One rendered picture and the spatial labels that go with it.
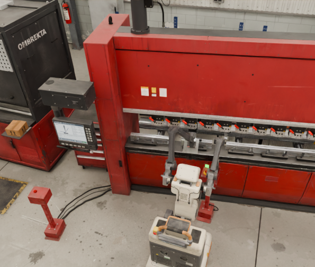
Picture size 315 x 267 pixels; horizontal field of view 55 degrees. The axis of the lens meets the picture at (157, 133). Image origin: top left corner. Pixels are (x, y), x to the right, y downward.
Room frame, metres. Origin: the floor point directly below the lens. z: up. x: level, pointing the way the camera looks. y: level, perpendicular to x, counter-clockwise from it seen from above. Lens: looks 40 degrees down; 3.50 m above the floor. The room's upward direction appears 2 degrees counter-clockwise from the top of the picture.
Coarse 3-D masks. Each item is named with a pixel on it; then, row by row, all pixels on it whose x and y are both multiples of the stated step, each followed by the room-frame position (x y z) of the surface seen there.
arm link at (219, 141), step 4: (216, 140) 2.31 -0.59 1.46; (220, 140) 2.30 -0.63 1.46; (216, 144) 2.28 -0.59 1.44; (220, 144) 2.27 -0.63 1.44; (216, 148) 2.25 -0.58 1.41; (216, 152) 2.21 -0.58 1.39; (216, 156) 2.18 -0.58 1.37; (216, 160) 2.15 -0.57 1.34; (212, 164) 2.12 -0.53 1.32; (216, 164) 2.12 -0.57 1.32; (208, 168) 2.10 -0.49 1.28; (212, 168) 2.09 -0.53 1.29; (216, 168) 2.08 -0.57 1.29; (208, 172) 2.06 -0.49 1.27; (216, 172) 2.05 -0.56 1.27; (216, 176) 2.01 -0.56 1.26
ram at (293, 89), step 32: (128, 64) 3.02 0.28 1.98; (160, 64) 2.94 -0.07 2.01; (192, 64) 2.87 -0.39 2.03; (224, 64) 2.80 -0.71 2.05; (256, 64) 2.74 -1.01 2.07; (288, 64) 2.68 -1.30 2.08; (128, 96) 3.02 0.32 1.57; (160, 96) 2.94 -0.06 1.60; (192, 96) 2.87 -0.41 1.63; (224, 96) 2.79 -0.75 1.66; (256, 96) 2.72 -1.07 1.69; (288, 96) 2.66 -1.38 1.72
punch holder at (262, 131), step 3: (255, 123) 2.71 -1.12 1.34; (258, 123) 2.71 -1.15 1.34; (255, 126) 2.71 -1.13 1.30; (258, 126) 2.70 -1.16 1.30; (261, 126) 2.70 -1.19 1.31; (264, 126) 2.69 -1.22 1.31; (267, 126) 2.68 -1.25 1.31; (258, 129) 2.70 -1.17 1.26; (261, 129) 2.70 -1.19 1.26; (264, 129) 2.69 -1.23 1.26; (255, 132) 2.71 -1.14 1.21; (258, 132) 2.70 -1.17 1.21; (261, 132) 2.69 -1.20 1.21; (264, 132) 2.69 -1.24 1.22; (261, 135) 2.69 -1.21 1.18; (264, 135) 2.68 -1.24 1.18
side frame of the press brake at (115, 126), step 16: (112, 16) 3.60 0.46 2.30; (128, 16) 3.62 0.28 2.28; (96, 32) 3.14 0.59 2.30; (112, 32) 3.12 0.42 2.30; (96, 48) 2.86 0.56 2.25; (112, 48) 2.97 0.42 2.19; (96, 64) 2.87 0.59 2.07; (112, 64) 2.91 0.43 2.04; (96, 80) 2.88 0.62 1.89; (112, 80) 2.85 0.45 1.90; (96, 96) 2.88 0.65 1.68; (112, 96) 2.84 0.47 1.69; (96, 112) 2.89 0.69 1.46; (112, 112) 2.85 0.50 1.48; (128, 112) 3.24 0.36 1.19; (112, 128) 2.86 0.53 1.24; (128, 128) 3.16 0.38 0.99; (112, 144) 2.86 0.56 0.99; (112, 160) 2.87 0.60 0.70; (112, 176) 2.88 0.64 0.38; (128, 176) 2.92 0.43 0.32; (112, 192) 2.89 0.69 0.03; (128, 192) 2.84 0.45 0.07
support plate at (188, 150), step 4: (184, 140) 2.86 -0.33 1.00; (196, 140) 2.85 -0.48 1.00; (184, 144) 2.79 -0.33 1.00; (196, 144) 2.78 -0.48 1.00; (184, 148) 2.71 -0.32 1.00; (188, 148) 2.71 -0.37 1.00; (192, 148) 2.71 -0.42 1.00; (196, 148) 2.70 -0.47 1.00; (184, 152) 2.65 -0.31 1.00; (188, 152) 2.64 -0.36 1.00; (192, 152) 2.64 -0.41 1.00; (196, 152) 2.64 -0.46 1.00
